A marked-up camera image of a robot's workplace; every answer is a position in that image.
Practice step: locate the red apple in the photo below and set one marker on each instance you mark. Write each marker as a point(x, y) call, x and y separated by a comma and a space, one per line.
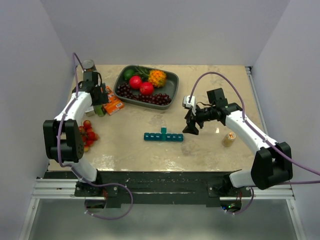
point(135, 82)
point(146, 89)

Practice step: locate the orange spiky fruit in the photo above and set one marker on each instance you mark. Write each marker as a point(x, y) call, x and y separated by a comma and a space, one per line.
point(157, 78)

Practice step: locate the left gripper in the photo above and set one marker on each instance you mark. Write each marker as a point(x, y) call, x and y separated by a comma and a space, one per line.
point(103, 99)

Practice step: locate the silver toothpaste box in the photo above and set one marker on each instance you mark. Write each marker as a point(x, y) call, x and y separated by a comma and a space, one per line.
point(90, 111)

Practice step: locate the teal weekly pill organizer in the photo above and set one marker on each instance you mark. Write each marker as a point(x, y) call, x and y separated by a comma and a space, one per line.
point(163, 136)

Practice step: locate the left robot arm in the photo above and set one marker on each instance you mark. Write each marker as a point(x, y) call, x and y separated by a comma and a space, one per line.
point(63, 139)

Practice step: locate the grey fruit tray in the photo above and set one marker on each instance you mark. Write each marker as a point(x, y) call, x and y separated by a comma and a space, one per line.
point(170, 88)

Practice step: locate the green lime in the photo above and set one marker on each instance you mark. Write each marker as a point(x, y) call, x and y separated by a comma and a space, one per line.
point(128, 74)

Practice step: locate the dark red grape bunch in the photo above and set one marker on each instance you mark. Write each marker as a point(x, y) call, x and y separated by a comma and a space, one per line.
point(124, 90)

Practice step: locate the green lidded pill bottle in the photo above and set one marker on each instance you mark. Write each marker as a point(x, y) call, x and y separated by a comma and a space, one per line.
point(100, 110)

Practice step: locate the red cherry tomato cluster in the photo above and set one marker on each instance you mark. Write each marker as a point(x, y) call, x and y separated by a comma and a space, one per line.
point(89, 136)

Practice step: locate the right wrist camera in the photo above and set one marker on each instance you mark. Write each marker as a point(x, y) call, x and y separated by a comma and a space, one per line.
point(189, 103)

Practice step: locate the green herb sprig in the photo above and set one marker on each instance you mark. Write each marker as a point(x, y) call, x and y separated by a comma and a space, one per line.
point(142, 71)

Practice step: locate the orange snack box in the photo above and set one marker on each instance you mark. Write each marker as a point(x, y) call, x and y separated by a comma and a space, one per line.
point(114, 103)

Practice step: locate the tin can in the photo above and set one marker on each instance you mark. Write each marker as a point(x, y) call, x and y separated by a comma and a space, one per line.
point(88, 65)

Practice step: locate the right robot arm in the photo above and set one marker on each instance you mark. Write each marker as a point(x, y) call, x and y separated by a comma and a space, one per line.
point(271, 165)

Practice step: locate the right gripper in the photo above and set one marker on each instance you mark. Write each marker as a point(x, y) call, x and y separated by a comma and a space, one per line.
point(190, 128)

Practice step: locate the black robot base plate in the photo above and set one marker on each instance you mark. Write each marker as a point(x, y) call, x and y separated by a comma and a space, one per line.
point(157, 187)

